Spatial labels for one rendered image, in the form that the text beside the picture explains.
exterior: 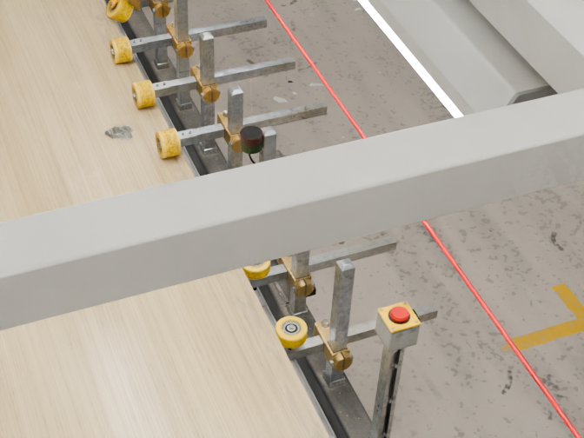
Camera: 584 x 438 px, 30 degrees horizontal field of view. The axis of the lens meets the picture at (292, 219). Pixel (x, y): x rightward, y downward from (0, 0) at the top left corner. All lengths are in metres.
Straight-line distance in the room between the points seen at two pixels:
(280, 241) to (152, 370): 1.91
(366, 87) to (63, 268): 4.39
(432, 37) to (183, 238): 0.45
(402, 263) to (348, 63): 1.33
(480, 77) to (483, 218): 3.43
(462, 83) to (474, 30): 0.06
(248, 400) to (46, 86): 1.37
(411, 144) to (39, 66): 2.88
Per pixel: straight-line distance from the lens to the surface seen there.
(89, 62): 3.59
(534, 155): 0.80
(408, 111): 4.92
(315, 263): 2.95
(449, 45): 1.05
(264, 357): 2.65
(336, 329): 2.69
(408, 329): 2.33
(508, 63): 1.01
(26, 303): 0.70
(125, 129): 3.29
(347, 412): 2.82
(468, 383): 3.84
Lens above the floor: 2.94
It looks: 43 degrees down
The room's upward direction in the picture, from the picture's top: 3 degrees clockwise
